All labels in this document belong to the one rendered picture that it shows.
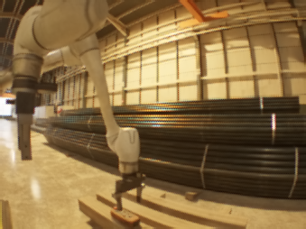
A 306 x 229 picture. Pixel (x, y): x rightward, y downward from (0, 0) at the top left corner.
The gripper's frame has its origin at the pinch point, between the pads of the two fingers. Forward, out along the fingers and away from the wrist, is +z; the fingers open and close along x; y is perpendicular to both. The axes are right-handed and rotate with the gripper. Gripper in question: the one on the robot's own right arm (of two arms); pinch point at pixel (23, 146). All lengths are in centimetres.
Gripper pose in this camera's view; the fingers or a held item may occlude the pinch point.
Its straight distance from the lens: 48.6
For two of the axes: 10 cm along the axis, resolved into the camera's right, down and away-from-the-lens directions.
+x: 7.4, -0.1, -6.8
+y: -6.8, -0.3, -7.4
